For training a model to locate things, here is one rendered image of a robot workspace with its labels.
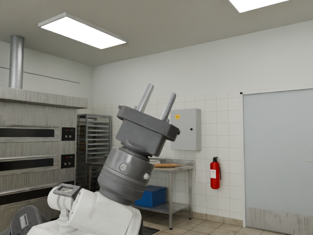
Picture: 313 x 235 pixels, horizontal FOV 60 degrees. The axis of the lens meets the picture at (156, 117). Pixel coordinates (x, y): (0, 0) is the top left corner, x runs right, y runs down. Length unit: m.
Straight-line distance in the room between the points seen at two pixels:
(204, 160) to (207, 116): 0.75
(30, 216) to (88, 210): 0.53
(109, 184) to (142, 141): 0.09
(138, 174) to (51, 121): 4.07
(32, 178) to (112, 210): 3.92
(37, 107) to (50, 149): 0.66
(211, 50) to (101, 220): 4.50
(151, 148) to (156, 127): 0.04
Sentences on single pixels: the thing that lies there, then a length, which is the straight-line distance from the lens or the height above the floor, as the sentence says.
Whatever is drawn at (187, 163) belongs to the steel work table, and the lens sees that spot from 4.77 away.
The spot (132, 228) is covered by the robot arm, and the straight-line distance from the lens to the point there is 0.51.
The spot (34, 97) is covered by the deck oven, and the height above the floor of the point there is 1.92.
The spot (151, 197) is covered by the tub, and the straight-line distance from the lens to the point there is 4.58.
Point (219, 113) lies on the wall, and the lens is 4.60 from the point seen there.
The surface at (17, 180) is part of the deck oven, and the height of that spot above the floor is 0.77.
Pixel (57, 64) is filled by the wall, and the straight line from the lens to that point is 5.97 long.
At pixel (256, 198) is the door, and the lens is 4.54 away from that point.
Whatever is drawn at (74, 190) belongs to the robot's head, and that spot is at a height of 1.23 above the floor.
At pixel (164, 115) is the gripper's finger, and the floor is 1.41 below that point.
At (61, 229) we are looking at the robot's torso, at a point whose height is 1.12.
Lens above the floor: 1.37
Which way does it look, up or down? 4 degrees up
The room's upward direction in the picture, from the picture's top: straight up
